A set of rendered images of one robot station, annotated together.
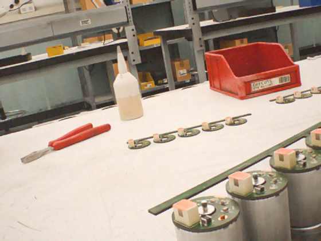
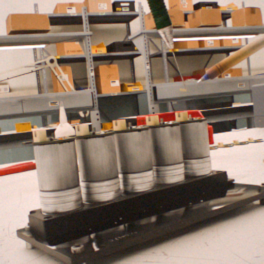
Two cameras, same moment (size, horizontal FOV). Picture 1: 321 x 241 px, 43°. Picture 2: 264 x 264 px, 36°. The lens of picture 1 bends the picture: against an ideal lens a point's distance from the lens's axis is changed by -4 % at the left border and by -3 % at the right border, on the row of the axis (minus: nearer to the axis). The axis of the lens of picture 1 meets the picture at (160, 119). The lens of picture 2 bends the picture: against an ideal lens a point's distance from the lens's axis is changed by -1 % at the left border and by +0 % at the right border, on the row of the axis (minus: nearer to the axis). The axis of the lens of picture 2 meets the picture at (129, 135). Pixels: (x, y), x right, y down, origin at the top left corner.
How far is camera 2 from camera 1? 0.12 m
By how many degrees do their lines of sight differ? 11
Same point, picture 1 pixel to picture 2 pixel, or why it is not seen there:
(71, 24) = (41, 104)
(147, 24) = (114, 114)
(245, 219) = (82, 152)
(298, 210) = (127, 160)
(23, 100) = not seen: outside the picture
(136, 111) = not seen: hidden behind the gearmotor
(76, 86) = not seen: hidden behind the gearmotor
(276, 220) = (102, 153)
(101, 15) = (69, 98)
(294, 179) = (123, 137)
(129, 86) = (67, 133)
